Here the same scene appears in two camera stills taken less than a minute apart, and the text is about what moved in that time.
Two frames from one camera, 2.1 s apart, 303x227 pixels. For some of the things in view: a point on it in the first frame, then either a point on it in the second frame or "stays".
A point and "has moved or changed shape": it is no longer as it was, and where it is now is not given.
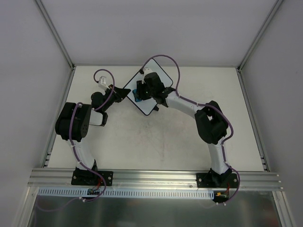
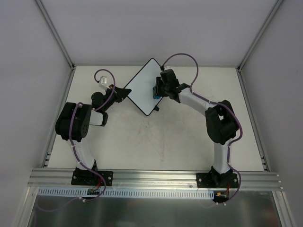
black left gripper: (116, 93) stays
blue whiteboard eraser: (137, 98) has moved or changed shape
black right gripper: (139, 92) to (158, 86)
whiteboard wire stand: (156, 108) stays
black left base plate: (87, 178) stays
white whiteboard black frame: (147, 106) stays
